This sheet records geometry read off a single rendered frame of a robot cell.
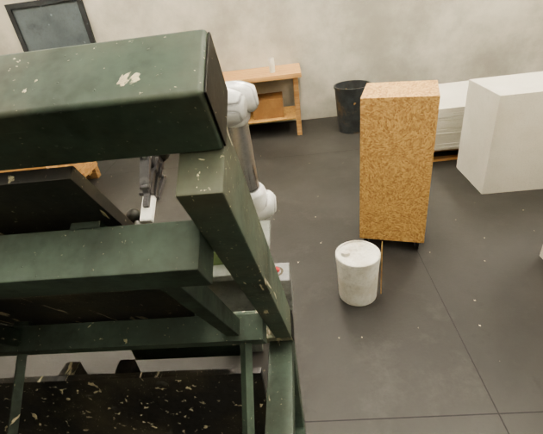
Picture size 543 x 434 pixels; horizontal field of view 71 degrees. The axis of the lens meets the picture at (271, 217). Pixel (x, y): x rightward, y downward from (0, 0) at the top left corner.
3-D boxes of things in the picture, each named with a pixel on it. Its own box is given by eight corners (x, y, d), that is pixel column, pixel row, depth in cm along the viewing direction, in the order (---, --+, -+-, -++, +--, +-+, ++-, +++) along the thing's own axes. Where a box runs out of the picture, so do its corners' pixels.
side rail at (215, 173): (291, 337, 143) (290, 307, 148) (223, 192, 45) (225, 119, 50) (275, 337, 143) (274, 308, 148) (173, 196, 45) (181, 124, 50)
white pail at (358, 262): (376, 277, 289) (378, 226, 264) (385, 306, 263) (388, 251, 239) (334, 281, 291) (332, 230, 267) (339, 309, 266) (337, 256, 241)
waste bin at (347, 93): (366, 121, 588) (367, 77, 554) (373, 133, 543) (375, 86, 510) (333, 125, 592) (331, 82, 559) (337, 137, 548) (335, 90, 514)
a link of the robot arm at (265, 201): (238, 209, 215) (277, 204, 215) (239, 230, 203) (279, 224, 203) (206, 77, 162) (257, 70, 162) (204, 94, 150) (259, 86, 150)
